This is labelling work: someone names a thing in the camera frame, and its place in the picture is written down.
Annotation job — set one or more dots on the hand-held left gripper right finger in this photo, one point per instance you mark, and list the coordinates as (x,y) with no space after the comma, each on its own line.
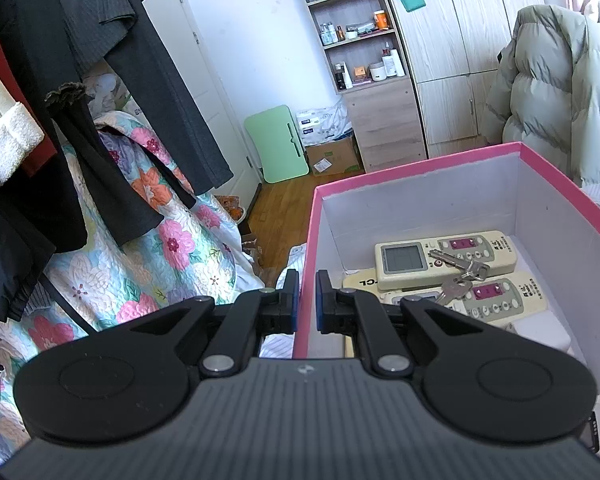
(320,305)

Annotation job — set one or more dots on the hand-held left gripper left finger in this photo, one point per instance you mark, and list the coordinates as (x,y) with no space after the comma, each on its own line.
(292,305)

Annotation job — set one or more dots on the yellow remote control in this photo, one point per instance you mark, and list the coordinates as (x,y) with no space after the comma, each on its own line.
(365,282)

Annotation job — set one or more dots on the white remote with purple panel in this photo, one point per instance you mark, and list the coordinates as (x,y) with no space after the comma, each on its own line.
(405,260)
(500,300)

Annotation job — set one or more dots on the bunch of silver keys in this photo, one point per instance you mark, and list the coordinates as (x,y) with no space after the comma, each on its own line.
(450,260)

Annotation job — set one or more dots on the pink cardboard box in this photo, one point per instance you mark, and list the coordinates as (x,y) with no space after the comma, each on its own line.
(430,200)

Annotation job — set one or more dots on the brown cardboard box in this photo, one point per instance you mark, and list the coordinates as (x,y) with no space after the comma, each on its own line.
(335,155)

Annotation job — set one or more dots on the floral quilt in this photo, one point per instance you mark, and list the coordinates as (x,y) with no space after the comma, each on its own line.
(145,270)

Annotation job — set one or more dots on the green folding table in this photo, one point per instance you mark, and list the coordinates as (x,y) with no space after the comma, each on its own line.
(275,145)

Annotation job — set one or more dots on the white tissue pack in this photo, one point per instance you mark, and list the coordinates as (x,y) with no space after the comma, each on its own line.
(325,120)

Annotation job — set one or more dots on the wooden shelf cabinet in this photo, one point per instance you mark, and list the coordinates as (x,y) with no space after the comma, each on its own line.
(385,120)

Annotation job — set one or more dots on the black hanging sleeve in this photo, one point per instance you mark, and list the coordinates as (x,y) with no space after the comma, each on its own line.
(105,185)

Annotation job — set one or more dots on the black bottle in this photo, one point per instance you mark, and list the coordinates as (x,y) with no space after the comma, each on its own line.
(339,79)

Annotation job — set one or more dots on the white tube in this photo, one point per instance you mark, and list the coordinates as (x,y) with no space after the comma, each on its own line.
(347,77)

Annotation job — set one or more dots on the small orange box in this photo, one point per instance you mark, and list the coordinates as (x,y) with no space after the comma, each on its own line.
(361,73)

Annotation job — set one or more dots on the white jar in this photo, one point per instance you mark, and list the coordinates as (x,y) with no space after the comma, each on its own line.
(377,72)

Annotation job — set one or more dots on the white pump bottles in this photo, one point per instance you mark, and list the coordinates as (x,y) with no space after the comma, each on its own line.
(394,62)

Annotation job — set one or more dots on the white door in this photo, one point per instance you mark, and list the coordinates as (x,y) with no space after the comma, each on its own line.
(190,60)

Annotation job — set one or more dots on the group of small bottles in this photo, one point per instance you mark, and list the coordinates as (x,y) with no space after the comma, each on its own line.
(328,34)

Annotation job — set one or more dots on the black hanging garment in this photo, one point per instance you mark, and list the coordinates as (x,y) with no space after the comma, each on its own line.
(20,250)

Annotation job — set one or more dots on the dark grey hanging coat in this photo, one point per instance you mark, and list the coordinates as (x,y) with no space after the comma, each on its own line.
(145,60)

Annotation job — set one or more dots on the white printed cloth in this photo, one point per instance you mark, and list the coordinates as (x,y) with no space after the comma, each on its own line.
(102,87)

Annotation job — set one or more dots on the orange bottle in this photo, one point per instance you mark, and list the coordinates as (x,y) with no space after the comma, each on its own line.
(381,20)

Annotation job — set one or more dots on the wooden wardrobe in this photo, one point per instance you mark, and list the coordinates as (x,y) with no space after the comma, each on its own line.
(450,35)

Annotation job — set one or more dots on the black and white device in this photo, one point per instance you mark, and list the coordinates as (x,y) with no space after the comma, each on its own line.
(597,425)

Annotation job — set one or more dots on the pale green puffer jacket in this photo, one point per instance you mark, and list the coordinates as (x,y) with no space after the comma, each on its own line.
(545,90)

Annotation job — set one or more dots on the red garment with white cuff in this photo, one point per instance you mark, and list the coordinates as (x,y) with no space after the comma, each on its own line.
(10,125)

